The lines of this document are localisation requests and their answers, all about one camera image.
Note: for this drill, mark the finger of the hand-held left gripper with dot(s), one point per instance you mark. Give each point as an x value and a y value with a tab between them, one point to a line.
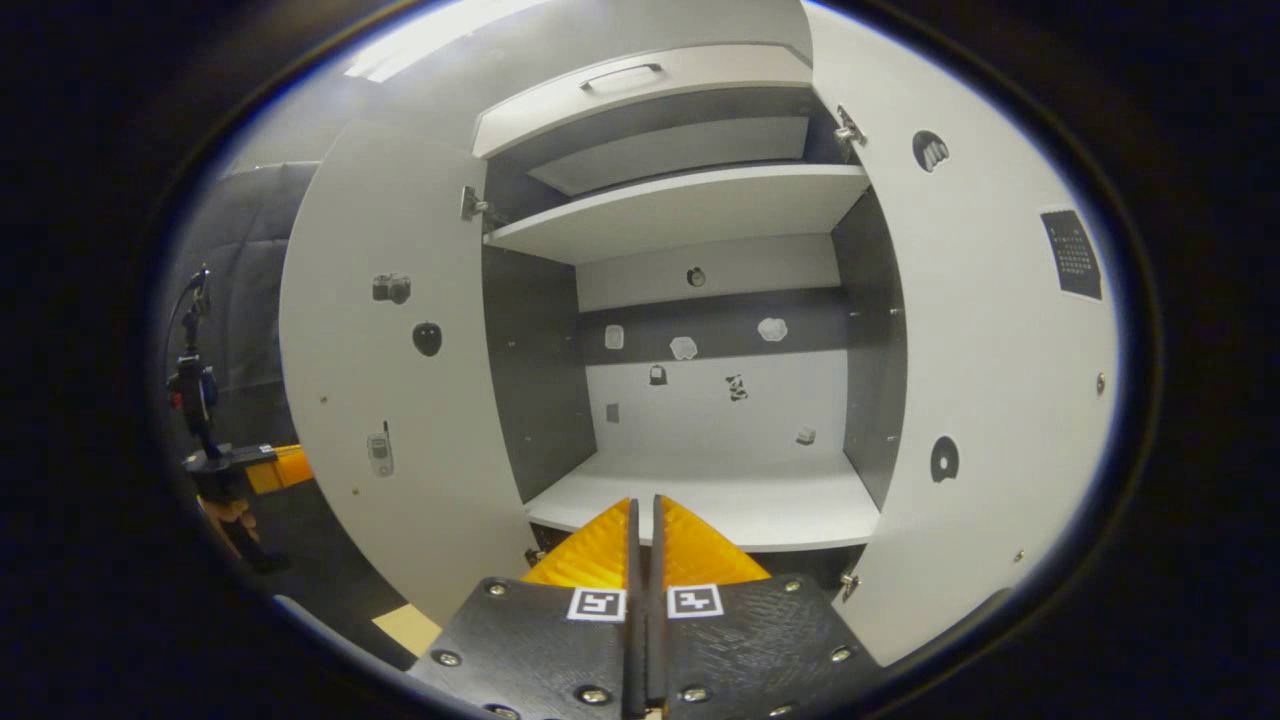
230	458

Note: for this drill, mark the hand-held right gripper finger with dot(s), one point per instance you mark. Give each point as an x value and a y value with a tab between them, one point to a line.
633	650
657	650

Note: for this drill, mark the white shoe cabinet door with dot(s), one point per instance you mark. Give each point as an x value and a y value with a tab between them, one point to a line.
400	380
980	380

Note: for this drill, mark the white double-door shoe cabinet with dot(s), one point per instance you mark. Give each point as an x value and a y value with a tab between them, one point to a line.
680	210

